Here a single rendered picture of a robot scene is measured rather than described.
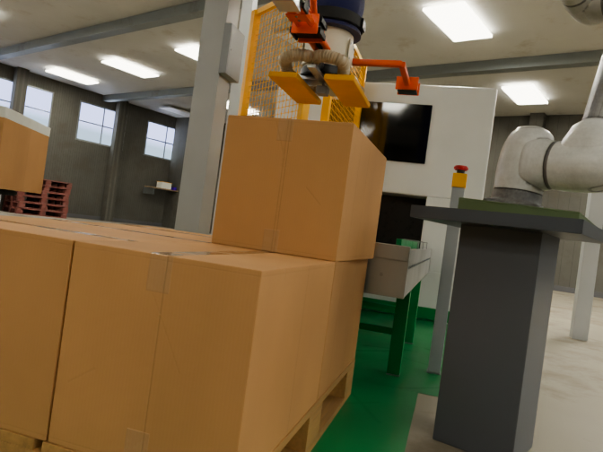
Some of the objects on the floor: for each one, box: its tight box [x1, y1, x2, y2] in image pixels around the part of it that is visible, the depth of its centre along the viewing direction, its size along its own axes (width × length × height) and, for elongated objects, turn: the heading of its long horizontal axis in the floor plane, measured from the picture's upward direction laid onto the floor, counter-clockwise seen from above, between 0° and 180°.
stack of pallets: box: [2, 178, 73, 219], centre depth 1445 cm, size 142×98×101 cm
